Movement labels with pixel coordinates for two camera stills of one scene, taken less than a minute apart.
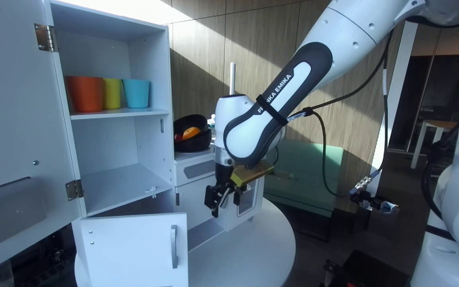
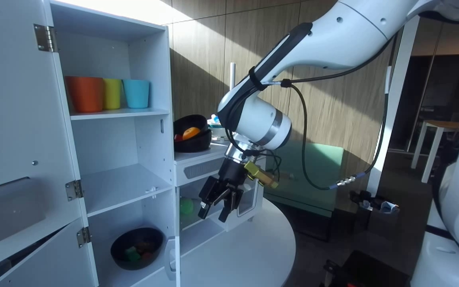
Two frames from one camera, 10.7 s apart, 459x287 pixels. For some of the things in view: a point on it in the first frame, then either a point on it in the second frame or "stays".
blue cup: (137, 92) stays
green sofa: (298, 180) stays
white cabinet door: (138, 249) to (63, 260)
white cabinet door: (27, 183) stays
